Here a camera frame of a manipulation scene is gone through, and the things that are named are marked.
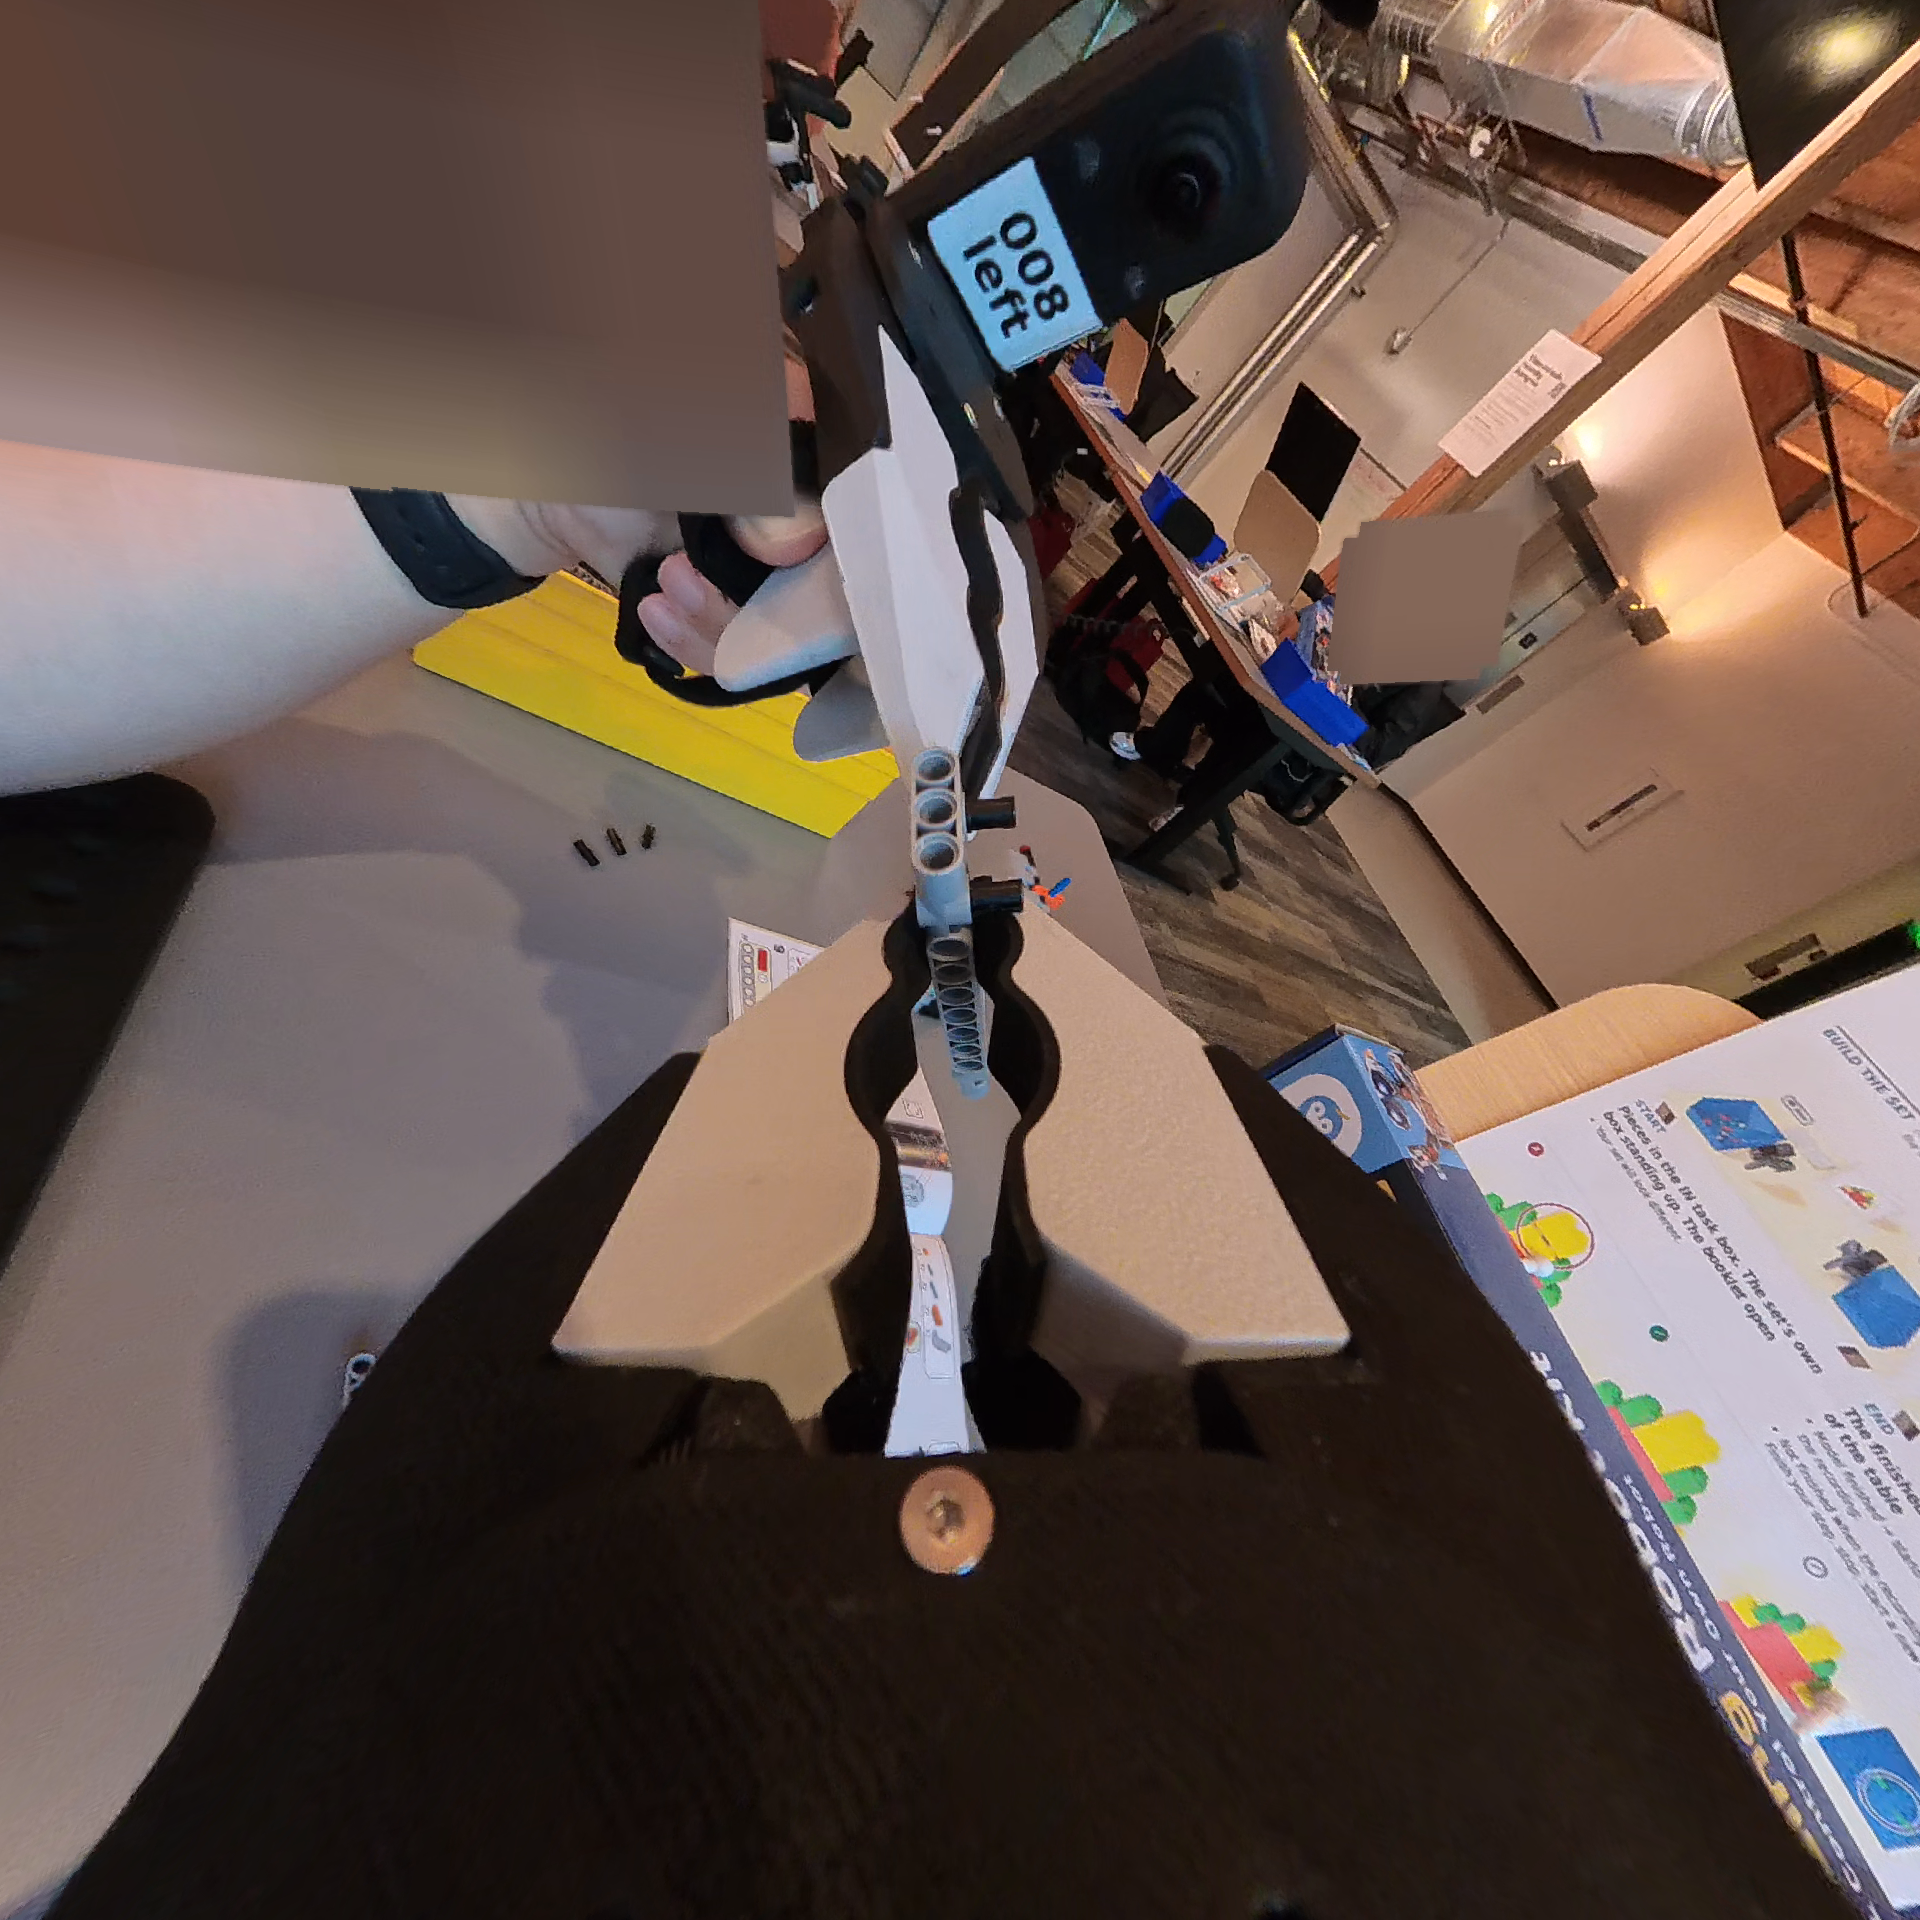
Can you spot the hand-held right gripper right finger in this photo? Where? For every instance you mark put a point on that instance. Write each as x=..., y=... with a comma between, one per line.
x=1185, y=1201

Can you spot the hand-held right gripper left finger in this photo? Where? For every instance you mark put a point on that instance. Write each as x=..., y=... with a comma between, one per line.
x=719, y=1201

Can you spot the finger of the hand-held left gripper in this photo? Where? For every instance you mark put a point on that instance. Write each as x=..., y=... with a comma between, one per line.
x=906, y=571
x=1022, y=662

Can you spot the grey bent toy beam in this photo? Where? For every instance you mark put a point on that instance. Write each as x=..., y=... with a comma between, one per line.
x=938, y=899

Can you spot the person's left forearm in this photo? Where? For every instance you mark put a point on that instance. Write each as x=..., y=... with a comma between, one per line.
x=150, y=628

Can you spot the long wooden desk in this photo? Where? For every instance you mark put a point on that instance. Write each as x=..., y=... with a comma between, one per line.
x=1200, y=600

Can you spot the grey desk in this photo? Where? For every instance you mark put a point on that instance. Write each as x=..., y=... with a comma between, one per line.
x=450, y=1048

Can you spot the white task instruction board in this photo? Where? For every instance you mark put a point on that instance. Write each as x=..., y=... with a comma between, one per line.
x=1723, y=1274

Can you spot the person's left hand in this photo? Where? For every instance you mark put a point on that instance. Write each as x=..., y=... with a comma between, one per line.
x=691, y=615

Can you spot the blue plastic bin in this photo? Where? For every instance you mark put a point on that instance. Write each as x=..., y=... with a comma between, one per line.
x=1311, y=692
x=1182, y=519

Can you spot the partly built toy model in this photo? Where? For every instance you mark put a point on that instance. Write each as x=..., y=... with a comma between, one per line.
x=1046, y=885

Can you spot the open building instruction booklet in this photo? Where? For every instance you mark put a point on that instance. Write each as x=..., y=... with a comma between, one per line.
x=772, y=969

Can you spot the cardboard box with black lid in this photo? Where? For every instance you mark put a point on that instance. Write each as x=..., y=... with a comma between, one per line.
x=1304, y=450

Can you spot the yellow plastic bin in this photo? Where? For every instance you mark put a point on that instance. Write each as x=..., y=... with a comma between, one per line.
x=600, y=675

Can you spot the dark blue robot kit box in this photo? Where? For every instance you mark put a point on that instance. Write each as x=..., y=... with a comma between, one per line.
x=1501, y=1352

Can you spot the small light grey toy beam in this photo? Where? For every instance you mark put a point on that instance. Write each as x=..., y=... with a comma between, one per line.
x=358, y=1375

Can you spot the light plywood stand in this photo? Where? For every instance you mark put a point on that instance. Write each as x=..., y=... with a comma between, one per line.
x=1574, y=1048

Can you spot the black wristband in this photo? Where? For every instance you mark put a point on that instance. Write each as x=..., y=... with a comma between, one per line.
x=450, y=556

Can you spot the black glossy panel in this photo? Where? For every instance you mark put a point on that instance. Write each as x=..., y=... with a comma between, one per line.
x=1829, y=59

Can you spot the black studded mat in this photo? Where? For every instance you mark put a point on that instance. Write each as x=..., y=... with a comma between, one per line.
x=75, y=975

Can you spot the large silver air duct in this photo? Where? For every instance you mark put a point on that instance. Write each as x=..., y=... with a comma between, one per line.
x=1574, y=75

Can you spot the paper wall notice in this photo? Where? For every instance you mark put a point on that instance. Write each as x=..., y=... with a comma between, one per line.
x=1517, y=404

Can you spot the wooden support post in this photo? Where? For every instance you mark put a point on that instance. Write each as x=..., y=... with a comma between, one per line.
x=1680, y=299

